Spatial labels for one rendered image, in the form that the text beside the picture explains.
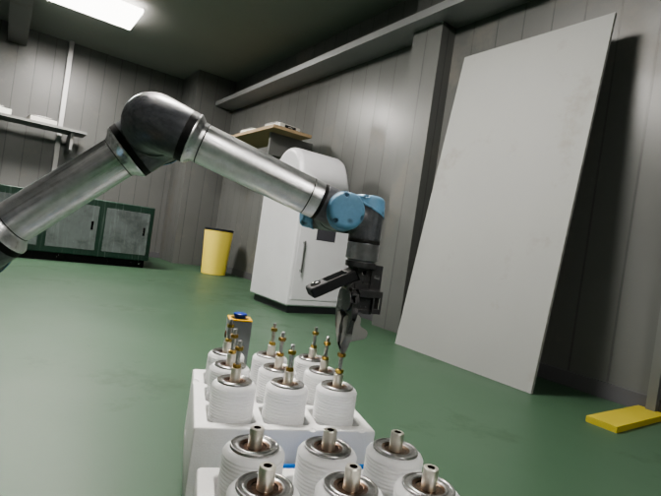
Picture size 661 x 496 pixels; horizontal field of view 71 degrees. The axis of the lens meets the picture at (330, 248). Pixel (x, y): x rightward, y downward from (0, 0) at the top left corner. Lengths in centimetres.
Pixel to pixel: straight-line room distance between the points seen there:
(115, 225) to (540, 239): 437
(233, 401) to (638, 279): 220
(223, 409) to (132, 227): 471
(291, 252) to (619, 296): 216
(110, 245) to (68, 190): 460
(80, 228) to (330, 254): 287
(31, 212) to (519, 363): 219
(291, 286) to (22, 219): 276
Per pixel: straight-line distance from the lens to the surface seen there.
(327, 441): 80
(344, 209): 88
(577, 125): 278
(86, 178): 102
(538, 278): 258
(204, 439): 103
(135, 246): 567
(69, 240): 556
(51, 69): 744
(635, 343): 278
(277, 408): 106
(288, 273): 361
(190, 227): 692
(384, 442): 87
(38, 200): 104
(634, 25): 317
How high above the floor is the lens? 57
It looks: level
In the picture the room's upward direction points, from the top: 8 degrees clockwise
